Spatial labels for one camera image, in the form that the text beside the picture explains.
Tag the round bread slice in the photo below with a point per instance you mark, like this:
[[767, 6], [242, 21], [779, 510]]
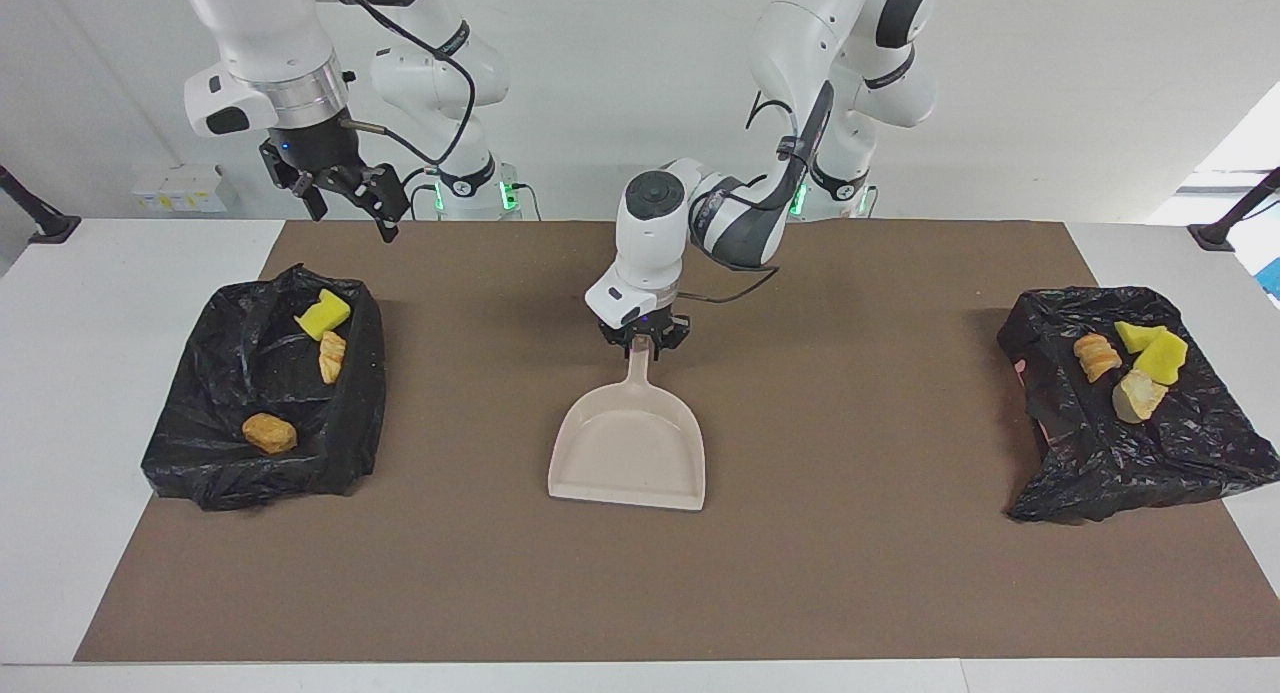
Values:
[[332, 358]]

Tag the white wall boxes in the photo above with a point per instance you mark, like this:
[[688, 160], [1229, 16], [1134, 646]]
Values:
[[185, 188]]

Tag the pink plastic bin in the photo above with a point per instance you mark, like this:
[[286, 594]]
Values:
[[1044, 436]]

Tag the green and yellow sponge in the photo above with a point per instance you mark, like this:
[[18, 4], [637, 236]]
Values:
[[322, 316]]

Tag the brown table mat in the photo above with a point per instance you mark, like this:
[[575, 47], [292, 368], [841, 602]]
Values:
[[640, 593]]

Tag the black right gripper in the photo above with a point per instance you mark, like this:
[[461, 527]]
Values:
[[315, 148]]

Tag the pale bread piece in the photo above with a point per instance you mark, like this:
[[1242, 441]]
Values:
[[1137, 396]]

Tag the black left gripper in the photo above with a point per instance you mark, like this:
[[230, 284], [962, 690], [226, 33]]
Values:
[[645, 328]]

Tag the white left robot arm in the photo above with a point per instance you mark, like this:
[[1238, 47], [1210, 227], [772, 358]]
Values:
[[650, 243]]

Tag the blue object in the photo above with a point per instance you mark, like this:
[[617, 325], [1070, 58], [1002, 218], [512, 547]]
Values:
[[1272, 278]]

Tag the black bag lined bin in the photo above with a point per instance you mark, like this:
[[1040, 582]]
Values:
[[270, 443], [1130, 443]]

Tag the beige plastic dustpan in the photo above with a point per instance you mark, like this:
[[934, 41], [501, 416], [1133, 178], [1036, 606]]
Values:
[[630, 453]]

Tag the large yellow sponge piece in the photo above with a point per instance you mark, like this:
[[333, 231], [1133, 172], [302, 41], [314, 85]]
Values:
[[1163, 358]]

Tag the black camera stand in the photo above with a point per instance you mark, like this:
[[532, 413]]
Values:
[[45, 223], [1225, 231]]

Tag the brown bread roll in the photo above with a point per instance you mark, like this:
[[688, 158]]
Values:
[[270, 434]]

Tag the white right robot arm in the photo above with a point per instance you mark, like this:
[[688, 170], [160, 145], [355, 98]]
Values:
[[270, 33]]

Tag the small yellow sponge piece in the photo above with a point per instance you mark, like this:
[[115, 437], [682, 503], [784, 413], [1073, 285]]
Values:
[[1138, 335]]

